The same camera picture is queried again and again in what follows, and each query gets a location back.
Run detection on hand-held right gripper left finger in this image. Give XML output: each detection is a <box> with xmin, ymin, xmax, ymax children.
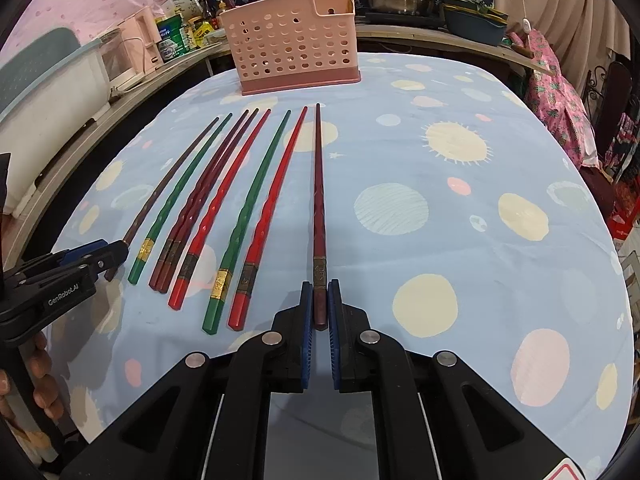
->
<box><xmin>60</xmin><ymin>281</ymin><xmax>315</xmax><ymax>480</ymax></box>

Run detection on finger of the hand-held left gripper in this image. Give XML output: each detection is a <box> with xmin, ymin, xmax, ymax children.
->
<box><xmin>10</xmin><ymin>240</ymin><xmax>109</xmax><ymax>281</ymax></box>
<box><xmin>60</xmin><ymin>241</ymin><xmax>127</xmax><ymax>283</ymax></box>

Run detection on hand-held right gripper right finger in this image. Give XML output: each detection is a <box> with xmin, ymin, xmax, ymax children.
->
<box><xmin>327</xmin><ymin>280</ymin><xmax>591</xmax><ymax>480</ymax></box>

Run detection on green chopstick gold band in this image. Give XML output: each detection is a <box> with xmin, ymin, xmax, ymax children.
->
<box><xmin>127</xmin><ymin>112</ymin><xmax>234</xmax><ymax>284</ymax></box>
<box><xmin>201</xmin><ymin>110</ymin><xmax>292</xmax><ymax>336</ymax></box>

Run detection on maroon chopstick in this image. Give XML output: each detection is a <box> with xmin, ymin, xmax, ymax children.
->
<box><xmin>157</xmin><ymin>107</ymin><xmax>259</xmax><ymax>294</ymax></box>
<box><xmin>148</xmin><ymin>109</ymin><xmax>249</xmax><ymax>291</ymax></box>
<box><xmin>311</xmin><ymin>103</ymin><xmax>331</xmax><ymax>331</ymax></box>

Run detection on red chopstick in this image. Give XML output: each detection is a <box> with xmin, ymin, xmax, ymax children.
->
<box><xmin>227</xmin><ymin>106</ymin><xmax>309</xmax><ymax>332</ymax></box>
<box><xmin>167</xmin><ymin>108</ymin><xmax>272</xmax><ymax>311</ymax></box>

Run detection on dark brown chopstick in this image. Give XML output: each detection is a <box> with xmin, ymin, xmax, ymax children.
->
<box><xmin>105</xmin><ymin>116</ymin><xmax>221</xmax><ymax>281</ymax></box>

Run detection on pink perforated utensil basket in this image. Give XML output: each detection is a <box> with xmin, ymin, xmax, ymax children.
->
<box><xmin>221</xmin><ymin>0</ymin><xmax>362</xmax><ymax>96</ymax></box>

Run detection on person's left hand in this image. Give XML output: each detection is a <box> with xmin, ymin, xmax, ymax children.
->
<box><xmin>0</xmin><ymin>332</ymin><xmax>66</xmax><ymax>426</ymax></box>

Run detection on blue planet print tablecloth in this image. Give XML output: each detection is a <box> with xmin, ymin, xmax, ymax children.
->
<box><xmin>50</xmin><ymin>52</ymin><xmax>637</xmax><ymax>480</ymax></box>

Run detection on white and blue storage bin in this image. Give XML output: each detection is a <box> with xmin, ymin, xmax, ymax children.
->
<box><xmin>0</xmin><ymin>27</ymin><xmax>112</xmax><ymax>211</ymax></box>

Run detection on pink electric kettle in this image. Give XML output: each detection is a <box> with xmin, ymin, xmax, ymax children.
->
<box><xmin>119</xmin><ymin>7</ymin><xmax>162</xmax><ymax>68</ymax></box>

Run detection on green label can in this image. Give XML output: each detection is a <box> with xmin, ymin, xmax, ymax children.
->
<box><xmin>155</xmin><ymin>14</ymin><xmax>194</xmax><ymax>64</ymax></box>

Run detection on yellow seasoning packet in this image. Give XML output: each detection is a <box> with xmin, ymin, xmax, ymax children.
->
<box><xmin>192</xmin><ymin>21</ymin><xmax>219</xmax><ymax>49</ymax></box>

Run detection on white carton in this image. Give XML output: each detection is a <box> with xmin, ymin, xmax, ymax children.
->
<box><xmin>162</xmin><ymin>0</ymin><xmax>202</xmax><ymax>19</ymax></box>

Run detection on black induction cooktop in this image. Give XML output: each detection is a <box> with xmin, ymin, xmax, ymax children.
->
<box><xmin>356</xmin><ymin>10</ymin><xmax>447</xmax><ymax>30</ymax></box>

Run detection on pink floral cloth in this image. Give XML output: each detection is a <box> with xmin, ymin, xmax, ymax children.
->
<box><xmin>522</xmin><ymin>29</ymin><xmax>602</xmax><ymax>169</ymax></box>

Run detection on dark blue bowl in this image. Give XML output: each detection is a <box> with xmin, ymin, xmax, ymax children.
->
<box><xmin>443</xmin><ymin>10</ymin><xmax>507</xmax><ymax>47</ymax></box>

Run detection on beige curtain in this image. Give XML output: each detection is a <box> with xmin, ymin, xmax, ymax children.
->
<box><xmin>492</xmin><ymin>0</ymin><xmax>628</xmax><ymax>93</ymax></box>

